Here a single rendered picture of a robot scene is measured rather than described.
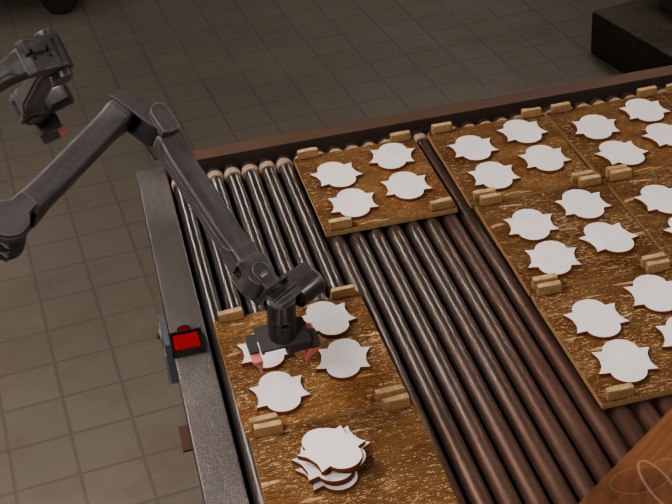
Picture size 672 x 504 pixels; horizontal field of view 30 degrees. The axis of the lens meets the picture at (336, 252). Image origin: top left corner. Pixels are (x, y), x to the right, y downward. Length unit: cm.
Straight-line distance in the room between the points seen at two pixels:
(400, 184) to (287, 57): 315
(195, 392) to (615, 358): 90
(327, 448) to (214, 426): 31
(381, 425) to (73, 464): 167
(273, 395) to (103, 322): 203
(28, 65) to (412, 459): 112
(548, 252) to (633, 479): 88
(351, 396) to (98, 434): 163
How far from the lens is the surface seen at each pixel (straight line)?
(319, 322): 284
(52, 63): 270
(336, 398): 265
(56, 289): 486
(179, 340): 288
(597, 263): 303
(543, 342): 282
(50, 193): 242
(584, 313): 285
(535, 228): 314
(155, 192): 349
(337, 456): 243
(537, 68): 615
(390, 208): 325
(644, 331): 282
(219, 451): 259
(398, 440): 254
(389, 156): 347
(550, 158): 344
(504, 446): 255
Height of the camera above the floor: 263
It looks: 33 degrees down
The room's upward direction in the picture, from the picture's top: 5 degrees counter-clockwise
